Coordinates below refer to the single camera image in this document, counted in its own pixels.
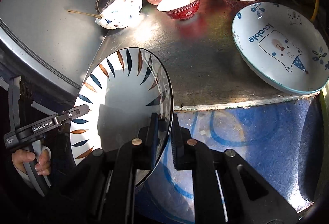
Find person's left hand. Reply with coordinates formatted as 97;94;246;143
11;149;51;176

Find leaf pattern white plate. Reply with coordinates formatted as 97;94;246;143
70;47;174;187

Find red bowl front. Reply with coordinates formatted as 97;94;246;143
157;0;200;20

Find lovable bear plate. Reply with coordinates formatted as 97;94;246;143
231;2;328;95

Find wooden chopsticks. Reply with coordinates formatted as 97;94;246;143
67;9;103;19

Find white bear pattern bowl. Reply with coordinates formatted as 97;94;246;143
95;0;142;30

